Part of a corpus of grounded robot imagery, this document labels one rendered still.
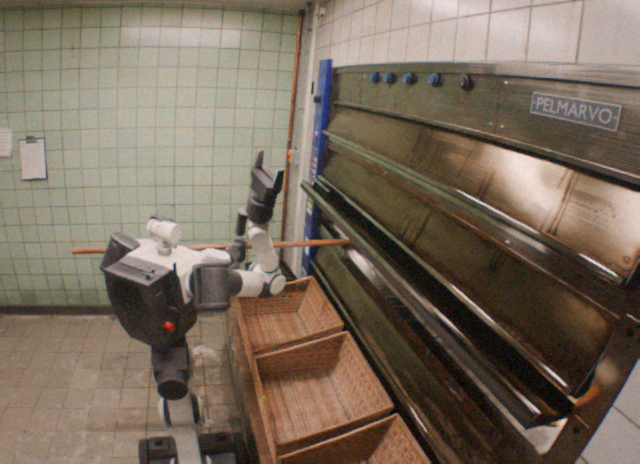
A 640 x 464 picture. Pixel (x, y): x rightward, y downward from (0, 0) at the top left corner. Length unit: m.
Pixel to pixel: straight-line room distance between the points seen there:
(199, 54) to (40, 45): 1.24
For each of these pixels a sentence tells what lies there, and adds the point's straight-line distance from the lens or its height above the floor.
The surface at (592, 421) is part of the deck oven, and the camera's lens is 0.93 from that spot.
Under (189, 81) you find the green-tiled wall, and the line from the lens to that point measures 2.99.
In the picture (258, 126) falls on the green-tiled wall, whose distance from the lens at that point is 3.04.
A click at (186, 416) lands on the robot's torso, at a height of 0.64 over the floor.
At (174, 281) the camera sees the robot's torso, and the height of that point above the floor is 1.38.
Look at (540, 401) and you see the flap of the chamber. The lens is 0.92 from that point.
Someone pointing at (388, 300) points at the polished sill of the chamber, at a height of 1.18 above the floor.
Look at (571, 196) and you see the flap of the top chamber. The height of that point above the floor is 1.82.
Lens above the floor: 1.95
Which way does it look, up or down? 19 degrees down
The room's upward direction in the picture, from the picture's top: 6 degrees clockwise
